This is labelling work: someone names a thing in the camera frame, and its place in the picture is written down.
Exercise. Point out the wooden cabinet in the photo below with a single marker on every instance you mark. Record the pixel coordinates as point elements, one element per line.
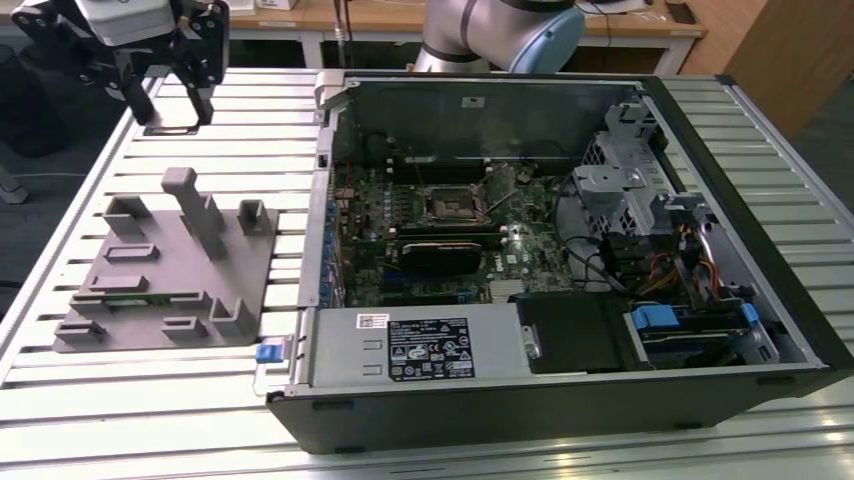
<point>788,60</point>

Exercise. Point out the blue plastic bay latch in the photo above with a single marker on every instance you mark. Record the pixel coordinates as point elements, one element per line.
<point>749,314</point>

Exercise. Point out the black PC case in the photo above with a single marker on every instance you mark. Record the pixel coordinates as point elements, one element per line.
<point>468,420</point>

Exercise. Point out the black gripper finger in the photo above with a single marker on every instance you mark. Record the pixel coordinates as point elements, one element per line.
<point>47,30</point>
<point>203,45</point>

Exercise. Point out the black RAM slot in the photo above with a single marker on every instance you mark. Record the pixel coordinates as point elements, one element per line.
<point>454,233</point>
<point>454,237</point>
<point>405,172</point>
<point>405,165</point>
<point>405,159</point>
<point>454,226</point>
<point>454,229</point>

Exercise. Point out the blue case clip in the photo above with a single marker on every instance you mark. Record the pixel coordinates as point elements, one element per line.
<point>269,353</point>

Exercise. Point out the grey power supply unit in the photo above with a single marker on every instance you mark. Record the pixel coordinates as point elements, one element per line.
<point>348,350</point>

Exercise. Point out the thin metal locking lever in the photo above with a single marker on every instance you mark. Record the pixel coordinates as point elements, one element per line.
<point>420,170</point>

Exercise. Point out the green motherboard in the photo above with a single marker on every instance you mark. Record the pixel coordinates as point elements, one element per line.
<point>534,260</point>

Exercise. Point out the white cardboard box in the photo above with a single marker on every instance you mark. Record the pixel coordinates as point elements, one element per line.
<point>241,5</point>
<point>277,4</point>

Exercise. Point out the black plastic shroud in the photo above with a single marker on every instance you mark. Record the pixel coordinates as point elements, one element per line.
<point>568,330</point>

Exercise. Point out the green RAM stick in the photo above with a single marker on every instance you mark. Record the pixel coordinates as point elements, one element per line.
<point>137,301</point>

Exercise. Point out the black expansion slot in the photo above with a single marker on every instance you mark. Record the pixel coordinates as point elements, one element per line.
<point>421,299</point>

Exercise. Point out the grey case release latch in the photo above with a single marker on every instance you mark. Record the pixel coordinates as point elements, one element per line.
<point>329,87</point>

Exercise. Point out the grey metal stand foot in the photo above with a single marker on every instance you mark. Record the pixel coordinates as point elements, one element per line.
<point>14,192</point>

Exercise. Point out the silver finned heatsink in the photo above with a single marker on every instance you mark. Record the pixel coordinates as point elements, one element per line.
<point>345,194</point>
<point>508,290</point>

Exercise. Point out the black graphics card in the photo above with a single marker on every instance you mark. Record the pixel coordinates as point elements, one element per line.
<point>441,257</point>

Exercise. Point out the hard disk in blue carrier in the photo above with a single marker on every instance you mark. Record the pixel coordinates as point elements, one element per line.
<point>650,317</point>

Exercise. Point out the grey parts rack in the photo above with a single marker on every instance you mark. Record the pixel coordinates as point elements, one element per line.
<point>174,280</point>

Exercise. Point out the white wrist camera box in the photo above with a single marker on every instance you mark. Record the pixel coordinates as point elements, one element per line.
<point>127,20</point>

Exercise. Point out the wooden desk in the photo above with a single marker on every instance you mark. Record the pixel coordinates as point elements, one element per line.
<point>321,20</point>

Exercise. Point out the silver metal drive cage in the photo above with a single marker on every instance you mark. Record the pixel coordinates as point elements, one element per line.
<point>604,200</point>

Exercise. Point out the round coin cell battery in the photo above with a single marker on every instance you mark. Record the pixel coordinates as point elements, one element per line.
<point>525,175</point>

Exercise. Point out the CPU socket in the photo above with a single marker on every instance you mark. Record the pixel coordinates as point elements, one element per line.
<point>454,205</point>

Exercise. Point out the black phone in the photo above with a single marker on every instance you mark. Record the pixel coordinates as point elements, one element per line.
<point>681,12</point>

